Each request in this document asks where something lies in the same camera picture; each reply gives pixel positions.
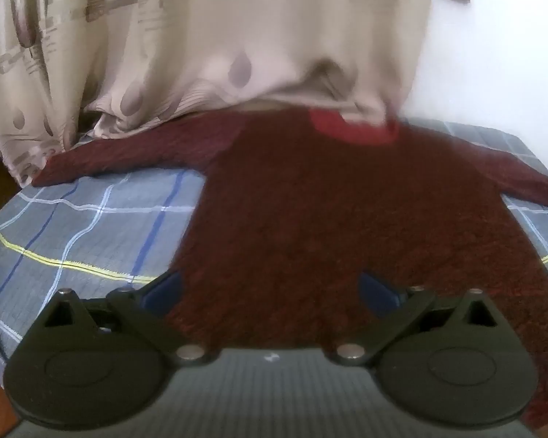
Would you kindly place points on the blue plaid bed sheet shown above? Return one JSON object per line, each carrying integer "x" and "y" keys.
{"x": 73, "y": 237}

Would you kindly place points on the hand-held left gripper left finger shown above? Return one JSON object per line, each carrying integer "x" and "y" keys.
{"x": 163, "y": 293}

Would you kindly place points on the beige leaf patterned curtain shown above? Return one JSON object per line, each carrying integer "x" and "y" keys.
{"x": 210, "y": 32}

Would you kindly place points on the maroon knitted sweater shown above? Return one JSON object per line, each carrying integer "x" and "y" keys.
{"x": 301, "y": 214}

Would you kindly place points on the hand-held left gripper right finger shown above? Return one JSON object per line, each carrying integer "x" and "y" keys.
{"x": 378, "y": 294}

